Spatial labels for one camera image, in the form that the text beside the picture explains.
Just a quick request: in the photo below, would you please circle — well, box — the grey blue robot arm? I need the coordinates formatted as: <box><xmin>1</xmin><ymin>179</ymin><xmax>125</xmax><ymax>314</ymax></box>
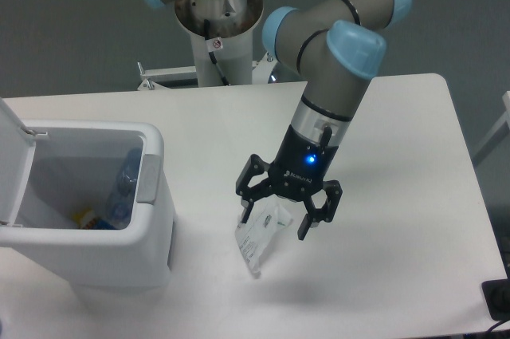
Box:
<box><xmin>144</xmin><ymin>0</ymin><xmax>412</xmax><ymax>239</ymax></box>

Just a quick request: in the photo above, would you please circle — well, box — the clear plastic wrapper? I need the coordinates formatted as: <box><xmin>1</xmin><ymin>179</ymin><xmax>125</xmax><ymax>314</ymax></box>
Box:
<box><xmin>234</xmin><ymin>197</ymin><xmax>293</xmax><ymax>278</ymax></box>

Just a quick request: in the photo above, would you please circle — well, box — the black device at corner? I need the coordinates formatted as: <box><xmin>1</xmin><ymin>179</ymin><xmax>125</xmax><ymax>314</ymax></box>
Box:
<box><xmin>481</xmin><ymin>279</ymin><xmax>509</xmax><ymax>321</ymax></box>

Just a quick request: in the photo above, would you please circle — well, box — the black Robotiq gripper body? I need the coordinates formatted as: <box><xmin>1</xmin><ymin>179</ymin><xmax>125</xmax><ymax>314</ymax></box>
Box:
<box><xmin>269</xmin><ymin>126</ymin><xmax>339</xmax><ymax>202</ymax></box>

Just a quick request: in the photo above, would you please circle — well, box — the white frame at right edge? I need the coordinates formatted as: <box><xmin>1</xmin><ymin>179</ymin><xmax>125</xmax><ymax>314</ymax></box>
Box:
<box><xmin>472</xmin><ymin>91</ymin><xmax>509</xmax><ymax>168</ymax></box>

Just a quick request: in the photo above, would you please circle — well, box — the white trash can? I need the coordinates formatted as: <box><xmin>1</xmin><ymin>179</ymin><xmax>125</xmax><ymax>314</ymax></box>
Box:
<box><xmin>1</xmin><ymin>120</ymin><xmax>175</xmax><ymax>287</ymax></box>

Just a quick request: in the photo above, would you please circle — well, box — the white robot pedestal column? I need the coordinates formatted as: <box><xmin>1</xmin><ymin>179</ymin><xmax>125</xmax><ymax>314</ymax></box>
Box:
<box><xmin>175</xmin><ymin>0</ymin><xmax>263</xmax><ymax>87</ymax></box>

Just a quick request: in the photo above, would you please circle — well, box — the white pedestal base frame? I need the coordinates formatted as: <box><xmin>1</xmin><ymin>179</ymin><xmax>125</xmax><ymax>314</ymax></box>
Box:
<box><xmin>137</xmin><ymin>48</ymin><xmax>288</xmax><ymax>91</ymax></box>

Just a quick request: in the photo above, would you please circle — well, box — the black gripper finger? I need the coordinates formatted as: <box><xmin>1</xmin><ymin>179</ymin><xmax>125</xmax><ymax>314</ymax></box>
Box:
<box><xmin>297</xmin><ymin>179</ymin><xmax>343</xmax><ymax>241</ymax></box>
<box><xmin>234</xmin><ymin>152</ymin><xmax>280</xmax><ymax>225</ymax></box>

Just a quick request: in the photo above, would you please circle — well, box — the yellow orange trash packet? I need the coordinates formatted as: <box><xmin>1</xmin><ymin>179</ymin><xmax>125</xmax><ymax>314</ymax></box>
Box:
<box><xmin>72</xmin><ymin>208</ymin><xmax>100</xmax><ymax>230</ymax></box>

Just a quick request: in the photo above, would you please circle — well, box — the blue trash package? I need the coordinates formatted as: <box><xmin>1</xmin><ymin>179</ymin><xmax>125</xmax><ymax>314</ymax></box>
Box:
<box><xmin>93</xmin><ymin>218</ymin><xmax>116</xmax><ymax>230</ymax></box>

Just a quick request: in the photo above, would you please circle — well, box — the clear plastic water bottle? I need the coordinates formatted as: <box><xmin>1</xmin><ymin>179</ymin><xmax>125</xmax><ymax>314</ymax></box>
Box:
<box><xmin>104</xmin><ymin>148</ymin><xmax>142</xmax><ymax>230</ymax></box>

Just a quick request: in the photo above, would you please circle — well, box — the black pedestal cable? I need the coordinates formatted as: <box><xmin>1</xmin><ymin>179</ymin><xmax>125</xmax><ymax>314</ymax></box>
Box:
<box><xmin>203</xmin><ymin>18</ymin><xmax>231</xmax><ymax>87</ymax></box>

